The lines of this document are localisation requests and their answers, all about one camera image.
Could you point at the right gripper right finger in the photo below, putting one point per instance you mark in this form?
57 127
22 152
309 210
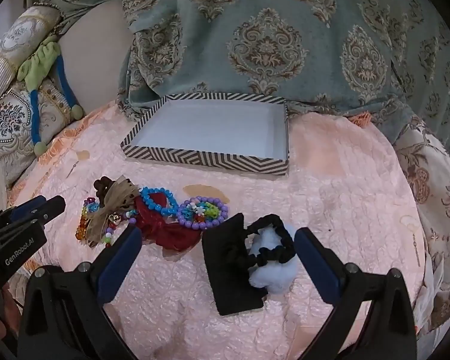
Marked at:
371 315

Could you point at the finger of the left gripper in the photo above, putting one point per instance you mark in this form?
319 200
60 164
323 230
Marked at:
23 210
53 207

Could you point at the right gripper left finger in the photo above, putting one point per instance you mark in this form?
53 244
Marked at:
64 316

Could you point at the brown scrunchie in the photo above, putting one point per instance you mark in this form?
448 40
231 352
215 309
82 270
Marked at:
102 186

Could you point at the beige leopard ribbon bow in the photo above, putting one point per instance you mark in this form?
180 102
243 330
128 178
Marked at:
120 197

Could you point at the white fluffy scrunchie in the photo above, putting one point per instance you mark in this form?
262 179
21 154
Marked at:
276 278

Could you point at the black scrunchie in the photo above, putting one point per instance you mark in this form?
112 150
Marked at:
281 253

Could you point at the black velvet hair bow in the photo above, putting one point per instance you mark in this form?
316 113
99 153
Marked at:
227 264

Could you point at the green blue stuffed toy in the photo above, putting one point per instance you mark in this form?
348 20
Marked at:
33 71

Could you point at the pink quilted bedspread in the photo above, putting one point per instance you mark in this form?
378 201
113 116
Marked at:
344 183

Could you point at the floral beige bedsheet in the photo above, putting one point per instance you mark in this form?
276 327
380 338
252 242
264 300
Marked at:
426 167

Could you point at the cream bolster cushion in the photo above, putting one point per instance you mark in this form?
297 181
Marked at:
22 39

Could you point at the striped black white box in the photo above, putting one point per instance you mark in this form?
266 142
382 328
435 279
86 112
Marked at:
234 132

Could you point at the teal damask blanket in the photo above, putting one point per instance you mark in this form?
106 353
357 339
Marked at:
388 57

